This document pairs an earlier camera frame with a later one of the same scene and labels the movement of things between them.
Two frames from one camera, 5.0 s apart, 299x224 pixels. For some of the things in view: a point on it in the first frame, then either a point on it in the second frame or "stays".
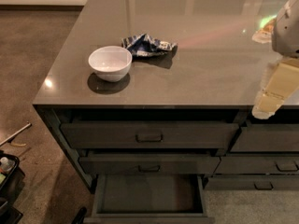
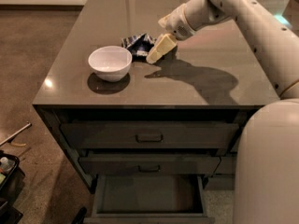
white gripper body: [287, 32] → [175, 23]
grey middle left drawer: [143, 165] stays
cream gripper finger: [281, 82] → [163, 45]
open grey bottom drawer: [149, 199] stays
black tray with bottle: [12, 177] stays
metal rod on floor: [16, 133] stays
